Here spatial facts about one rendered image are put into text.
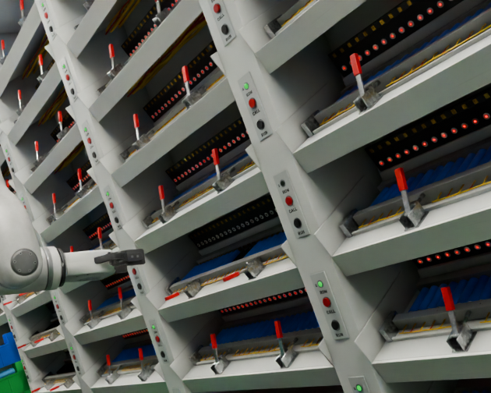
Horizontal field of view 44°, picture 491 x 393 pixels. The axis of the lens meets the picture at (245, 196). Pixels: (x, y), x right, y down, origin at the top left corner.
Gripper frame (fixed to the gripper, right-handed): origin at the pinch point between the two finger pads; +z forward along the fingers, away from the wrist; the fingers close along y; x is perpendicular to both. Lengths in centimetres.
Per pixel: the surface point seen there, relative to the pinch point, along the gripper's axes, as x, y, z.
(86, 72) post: 59, -30, 8
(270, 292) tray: -11.7, 18.1, 21.2
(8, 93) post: 84, -100, 5
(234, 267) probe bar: -4.1, 4.4, 22.7
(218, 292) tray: -9.0, 1.2, 19.3
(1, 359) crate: -14, -53, -16
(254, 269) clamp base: -6.4, 15.3, 20.1
